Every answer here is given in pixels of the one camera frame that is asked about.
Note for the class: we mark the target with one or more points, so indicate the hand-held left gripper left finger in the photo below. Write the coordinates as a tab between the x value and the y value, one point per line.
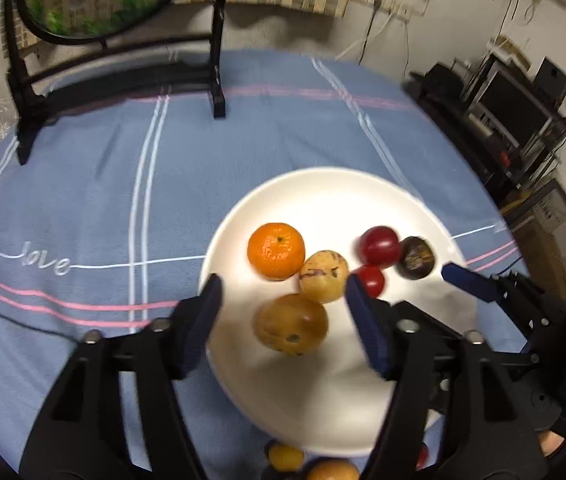
203	325

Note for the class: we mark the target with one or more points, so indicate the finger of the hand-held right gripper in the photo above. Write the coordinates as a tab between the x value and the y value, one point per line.
468	280

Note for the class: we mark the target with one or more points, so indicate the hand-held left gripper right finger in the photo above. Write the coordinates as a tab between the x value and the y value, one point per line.
368	330

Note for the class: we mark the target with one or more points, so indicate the small red plum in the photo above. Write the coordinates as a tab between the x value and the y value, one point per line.
372	280

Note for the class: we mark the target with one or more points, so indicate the dark purple passion fruit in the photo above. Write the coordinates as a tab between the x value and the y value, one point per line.
415	257

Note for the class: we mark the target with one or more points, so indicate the small pale yellow spotted fruit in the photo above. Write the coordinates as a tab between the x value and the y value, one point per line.
324	276

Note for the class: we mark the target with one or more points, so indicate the large yellow-brown fruit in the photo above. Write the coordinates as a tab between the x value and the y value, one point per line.
291	324

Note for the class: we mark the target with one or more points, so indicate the large orange mandarin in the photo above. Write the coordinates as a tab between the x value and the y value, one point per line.
276	251

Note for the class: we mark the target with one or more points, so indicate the white round plate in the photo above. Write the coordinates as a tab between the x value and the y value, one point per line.
323	200

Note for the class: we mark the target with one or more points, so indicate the small yellow round fruit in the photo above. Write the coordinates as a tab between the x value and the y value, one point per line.
285	456

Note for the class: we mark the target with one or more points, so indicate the person's right hand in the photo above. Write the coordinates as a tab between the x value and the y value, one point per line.
552	444

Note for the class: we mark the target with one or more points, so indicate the beige cardboard box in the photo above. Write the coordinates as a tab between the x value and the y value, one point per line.
545	235

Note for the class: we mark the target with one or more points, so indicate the black electronics shelf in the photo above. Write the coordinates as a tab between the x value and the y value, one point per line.
463	125

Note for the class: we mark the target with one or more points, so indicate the blue striped tablecloth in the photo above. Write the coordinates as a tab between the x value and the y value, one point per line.
113	185

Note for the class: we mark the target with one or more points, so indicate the black monitor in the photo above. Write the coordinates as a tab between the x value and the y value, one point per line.
513	105

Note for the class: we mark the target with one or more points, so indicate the black speaker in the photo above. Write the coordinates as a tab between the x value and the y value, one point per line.
552	80

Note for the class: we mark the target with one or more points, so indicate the white power strip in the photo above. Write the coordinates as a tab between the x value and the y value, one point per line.
393	9

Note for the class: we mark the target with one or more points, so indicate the round painted screen black stand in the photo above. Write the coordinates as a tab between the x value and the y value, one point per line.
113	0

